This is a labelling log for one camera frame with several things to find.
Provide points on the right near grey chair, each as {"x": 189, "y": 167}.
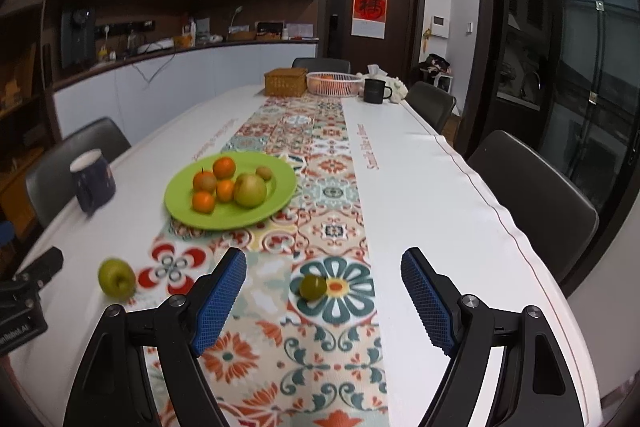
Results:
{"x": 556, "y": 217}

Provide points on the white tissue pile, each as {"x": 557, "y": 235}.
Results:
{"x": 399, "y": 88}

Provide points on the black mug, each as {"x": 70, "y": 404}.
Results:
{"x": 376, "y": 91}

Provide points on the mandarin on plate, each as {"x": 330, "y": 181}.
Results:
{"x": 204, "y": 181}
{"x": 224, "y": 168}

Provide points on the orange mandarin front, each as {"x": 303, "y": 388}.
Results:
{"x": 203, "y": 202}

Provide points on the red paper door poster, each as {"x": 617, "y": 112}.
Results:
{"x": 369, "y": 18}

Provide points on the green apple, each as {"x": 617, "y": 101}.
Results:
{"x": 116, "y": 279}

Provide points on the large yellow pear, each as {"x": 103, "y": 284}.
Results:
{"x": 250, "y": 190}

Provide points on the green plate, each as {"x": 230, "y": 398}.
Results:
{"x": 230, "y": 215}

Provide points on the small green citrus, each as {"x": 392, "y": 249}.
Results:
{"x": 312, "y": 287}

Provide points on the woven wicker basket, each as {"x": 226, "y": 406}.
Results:
{"x": 285, "y": 82}

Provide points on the left near grey chair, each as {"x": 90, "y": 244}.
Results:
{"x": 50, "y": 186}

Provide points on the patterned table runner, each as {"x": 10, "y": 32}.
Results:
{"x": 281, "y": 360}

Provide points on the mandarin on plate back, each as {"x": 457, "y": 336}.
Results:
{"x": 224, "y": 168}

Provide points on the right far grey chair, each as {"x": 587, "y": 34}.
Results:
{"x": 432, "y": 104}

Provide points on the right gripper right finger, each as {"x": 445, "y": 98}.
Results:
{"x": 534, "y": 385}

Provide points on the navy blue mug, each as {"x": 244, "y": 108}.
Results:
{"x": 93, "y": 180}

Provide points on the kiwi on plate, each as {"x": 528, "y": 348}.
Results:
{"x": 264, "y": 172}

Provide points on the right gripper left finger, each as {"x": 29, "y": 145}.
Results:
{"x": 112, "y": 386}

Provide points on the small orange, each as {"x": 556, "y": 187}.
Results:
{"x": 225, "y": 190}

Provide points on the mandarin on plate left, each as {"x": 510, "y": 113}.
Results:
{"x": 204, "y": 181}

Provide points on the end grey chair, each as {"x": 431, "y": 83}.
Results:
{"x": 323, "y": 64}

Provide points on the pink fruit basket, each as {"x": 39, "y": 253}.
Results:
{"x": 333, "y": 84}

